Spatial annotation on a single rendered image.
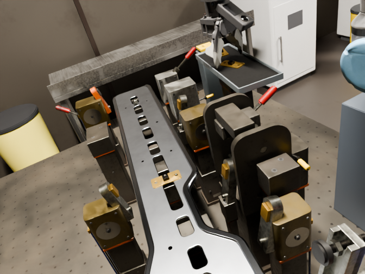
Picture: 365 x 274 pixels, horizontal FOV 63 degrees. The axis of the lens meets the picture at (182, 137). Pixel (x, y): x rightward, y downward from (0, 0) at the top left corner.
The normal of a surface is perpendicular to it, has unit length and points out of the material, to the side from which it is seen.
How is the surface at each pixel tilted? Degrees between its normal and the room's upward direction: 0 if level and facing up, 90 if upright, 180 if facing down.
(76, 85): 90
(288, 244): 90
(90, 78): 90
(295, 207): 0
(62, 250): 0
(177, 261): 0
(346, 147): 90
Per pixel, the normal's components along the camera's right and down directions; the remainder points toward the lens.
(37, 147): 0.83, 0.19
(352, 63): -0.75, 0.59
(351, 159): -0.87, 0.42
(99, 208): -0.22, -0.80
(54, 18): 0.43, 0.43
